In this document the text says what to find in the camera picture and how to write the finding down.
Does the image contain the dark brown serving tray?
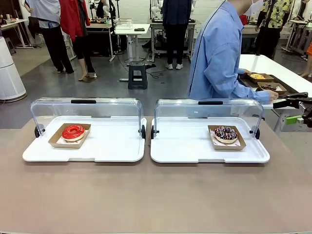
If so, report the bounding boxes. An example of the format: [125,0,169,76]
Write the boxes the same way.
[238,72,302,99]

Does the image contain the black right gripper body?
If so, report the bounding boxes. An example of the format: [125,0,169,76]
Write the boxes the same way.
[300,100,312,128]

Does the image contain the white display tray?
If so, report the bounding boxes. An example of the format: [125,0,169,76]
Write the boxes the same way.
[150,116,271,164]
[22,116,146,163]

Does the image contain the person in dark navy jacket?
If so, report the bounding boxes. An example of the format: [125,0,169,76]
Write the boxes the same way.
[161,0,196,71]

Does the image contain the mannequin in grey-blue shirt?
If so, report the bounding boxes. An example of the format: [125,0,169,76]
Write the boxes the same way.
[24,0,75,74]

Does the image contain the cardboard box of chocolate donut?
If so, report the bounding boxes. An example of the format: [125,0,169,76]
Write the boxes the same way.
[257,81,289,96]

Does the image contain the person in blue shirt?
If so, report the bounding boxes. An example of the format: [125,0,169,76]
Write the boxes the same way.
[187,0,280,105]

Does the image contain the cardboard box of red donut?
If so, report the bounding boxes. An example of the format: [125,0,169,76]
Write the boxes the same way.
[48,123,92,149]

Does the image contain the red glazed donut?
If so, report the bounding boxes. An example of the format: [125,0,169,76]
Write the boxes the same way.
[61,124,86,143]

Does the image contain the mannequin in red jacket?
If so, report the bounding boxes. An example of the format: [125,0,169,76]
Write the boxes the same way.
[59,0,98,81]

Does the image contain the dark donut colourful sprinkles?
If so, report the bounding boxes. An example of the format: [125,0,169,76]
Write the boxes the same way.
[214,125,238,144]

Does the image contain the white cylindrical air purifier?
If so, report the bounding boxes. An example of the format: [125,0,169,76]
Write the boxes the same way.
[0,36,27,101]

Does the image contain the cardboard box of yellow donut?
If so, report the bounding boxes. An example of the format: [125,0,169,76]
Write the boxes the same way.
[244,72,275,84]

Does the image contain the background wooden desk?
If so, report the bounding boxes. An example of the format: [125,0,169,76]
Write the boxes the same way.
[0,18,34,50]

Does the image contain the large white table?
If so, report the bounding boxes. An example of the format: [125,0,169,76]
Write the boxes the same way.
[237,54,312,131]

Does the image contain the clear hinged display lid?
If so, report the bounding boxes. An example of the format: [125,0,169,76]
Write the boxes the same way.
[151,98,265,140]
[30,97,146,140]

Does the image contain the cardboard box of sprinkle donut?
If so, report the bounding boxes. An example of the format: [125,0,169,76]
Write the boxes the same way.
[207,125,247,151]

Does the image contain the person in floral shirt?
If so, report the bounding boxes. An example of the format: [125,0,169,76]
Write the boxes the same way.
[255,0,293,61]

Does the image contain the printed paper under red donut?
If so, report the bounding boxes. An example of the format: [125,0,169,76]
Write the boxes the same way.
[56,130,89,145]

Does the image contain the printed paper under sprinkle donut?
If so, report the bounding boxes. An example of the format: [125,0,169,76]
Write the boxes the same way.
[210,128,241,147]

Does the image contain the person's right forearm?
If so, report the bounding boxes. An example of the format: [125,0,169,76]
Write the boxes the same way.
[231,81,271,105]

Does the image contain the person's right hand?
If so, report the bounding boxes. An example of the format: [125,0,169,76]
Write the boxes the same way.
[264,89,280,100]

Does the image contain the dark grey step stool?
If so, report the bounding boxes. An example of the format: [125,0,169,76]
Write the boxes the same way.
[127,61,148,90]

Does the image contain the small white standing desk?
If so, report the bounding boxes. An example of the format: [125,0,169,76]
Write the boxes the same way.
[114,23,151,62]

